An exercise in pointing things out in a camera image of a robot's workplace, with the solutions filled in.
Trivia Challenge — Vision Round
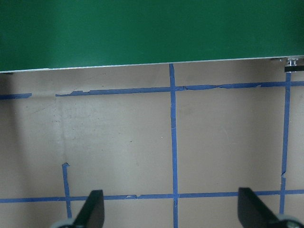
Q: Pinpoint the green conveyor belt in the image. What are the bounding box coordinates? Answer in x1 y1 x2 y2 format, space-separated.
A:
0 0 304 75

